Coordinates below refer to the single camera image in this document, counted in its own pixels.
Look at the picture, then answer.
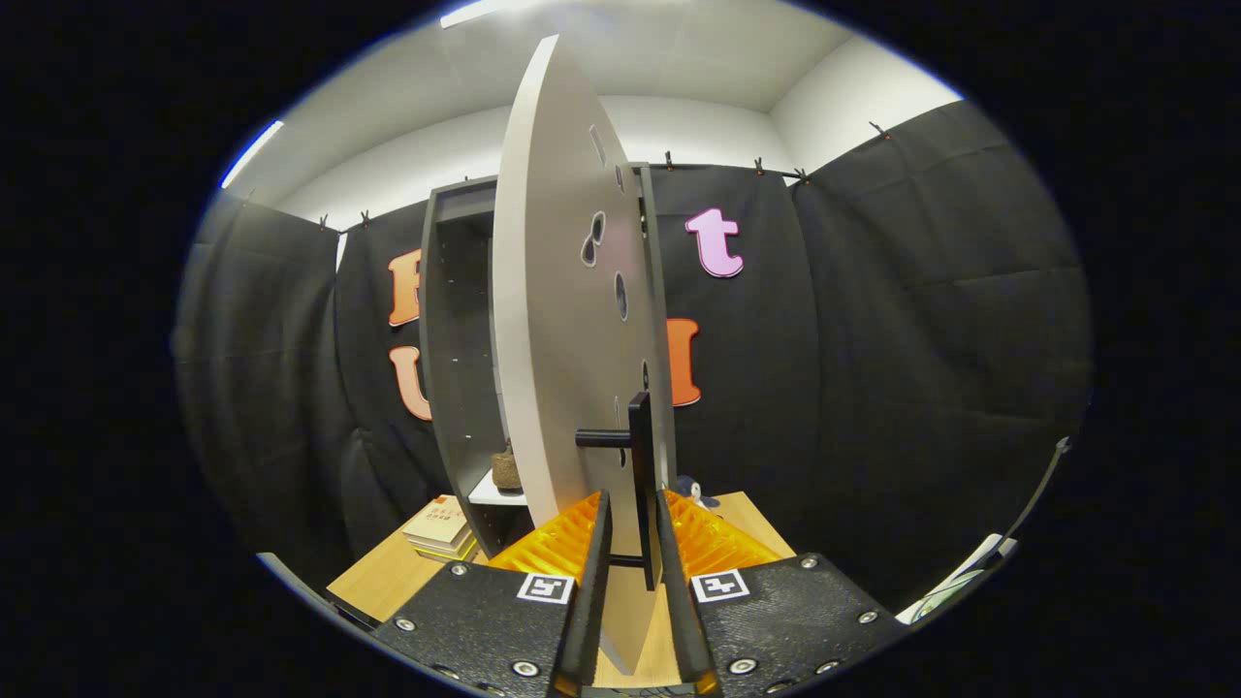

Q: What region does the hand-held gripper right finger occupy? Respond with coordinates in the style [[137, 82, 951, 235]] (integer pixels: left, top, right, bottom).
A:
[[657, 490, 912, 698]]

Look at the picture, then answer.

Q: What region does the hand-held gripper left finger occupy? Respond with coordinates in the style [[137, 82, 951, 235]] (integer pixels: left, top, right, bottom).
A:
[[373, 490, 614, 698]]

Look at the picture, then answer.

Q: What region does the grey shoe cabinet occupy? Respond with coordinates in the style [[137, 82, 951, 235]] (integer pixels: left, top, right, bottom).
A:
[[419, 163, 672, 558]]

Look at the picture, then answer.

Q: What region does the beige shoe cabinet door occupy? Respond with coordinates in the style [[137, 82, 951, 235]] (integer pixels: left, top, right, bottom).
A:
[[490, 34, 680, 677]]

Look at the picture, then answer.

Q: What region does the stack of books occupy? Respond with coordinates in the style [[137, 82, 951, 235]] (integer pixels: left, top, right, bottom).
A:
[[402, 494, 479, 565]]

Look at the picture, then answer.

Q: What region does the black backdrop cloth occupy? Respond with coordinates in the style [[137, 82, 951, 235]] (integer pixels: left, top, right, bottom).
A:
[[175, 99, 1097, 612]]

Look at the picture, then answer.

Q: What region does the black stand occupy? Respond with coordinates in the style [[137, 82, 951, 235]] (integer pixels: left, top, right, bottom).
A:
[[999, 436, 1072, 554]]

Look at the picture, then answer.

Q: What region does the ceiling light strip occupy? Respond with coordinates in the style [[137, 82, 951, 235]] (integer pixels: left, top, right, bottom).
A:
[[221, 119, 285, 190]]

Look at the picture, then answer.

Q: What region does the ceiling light panel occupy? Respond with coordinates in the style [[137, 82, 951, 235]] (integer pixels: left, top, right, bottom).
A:
[[441, 0, 544, 28]]

